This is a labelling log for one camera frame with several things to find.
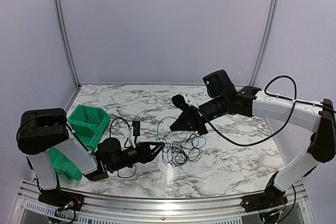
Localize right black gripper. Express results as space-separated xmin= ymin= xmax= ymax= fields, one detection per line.
xmin=170 ymin=94 xmax=228 ymax=136

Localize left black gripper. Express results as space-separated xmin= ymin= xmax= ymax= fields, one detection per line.
xmin=109 ymin=142 xmax=165 ymax=173

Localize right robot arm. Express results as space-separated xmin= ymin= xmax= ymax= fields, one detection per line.
xmin=170 ymin=69 xmax=335 ymax=207

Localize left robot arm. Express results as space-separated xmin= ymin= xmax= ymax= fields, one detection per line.
xmin=16 ymin=108 xmax=164 ymax=206

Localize far green storage bin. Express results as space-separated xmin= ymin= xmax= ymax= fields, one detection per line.
xmin=68 ymin=105 xmax=111 ymax=149

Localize green storage bin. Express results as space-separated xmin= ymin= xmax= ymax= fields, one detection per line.
xmin=68 ymin=105 xmax=111 ymax=149
xmin=51 ymin=139 xmax=98 ymax=175
xmin=52 ymin=159 xmax=82 ymax=181

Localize middle green storage bin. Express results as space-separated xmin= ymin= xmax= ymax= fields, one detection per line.
xmin=51 ymin=139 xmax=98 ymax=175

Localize near green storage bin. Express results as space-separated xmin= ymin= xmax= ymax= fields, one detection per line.
xmin=52 ymin=159 xmax=82 ymax=181

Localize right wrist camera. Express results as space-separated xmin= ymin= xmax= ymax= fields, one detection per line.
xmin=172 ymin=94 xmax=199 ymax=111

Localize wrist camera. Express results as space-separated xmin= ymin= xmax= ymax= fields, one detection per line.
xmin=172 ymin=94 xmax=199 ymax=111
xmin=124 ymin=120 xmax=141 ymax=148

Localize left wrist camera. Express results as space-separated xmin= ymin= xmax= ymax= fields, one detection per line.
xmin=124 ymin=120 xmax=141 ymax=148

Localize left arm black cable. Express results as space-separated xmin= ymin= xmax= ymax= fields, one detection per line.
xmin=109 ymin=117 xmax=140 ymax=179

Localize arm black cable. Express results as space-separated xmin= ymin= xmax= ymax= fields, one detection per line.
xmin=195 ymin=76 xmax=325 ymax=146
xmin=109 ymin=117 xmax=140 ymax=179

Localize front aluminium rail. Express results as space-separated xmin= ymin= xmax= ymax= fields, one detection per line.
xmin=9 ymin=180 xmax=315 ymax=223

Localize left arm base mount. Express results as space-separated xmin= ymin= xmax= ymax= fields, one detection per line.
xmin=38 ymin=188 xmax=84 ymax=211

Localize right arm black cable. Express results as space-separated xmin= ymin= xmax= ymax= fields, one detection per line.
xmin=195 ymin=76 xmax=325 ymax=146

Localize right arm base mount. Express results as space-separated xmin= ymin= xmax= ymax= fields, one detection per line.
xmin=240 ymin=178 xmax=288 ymax=212

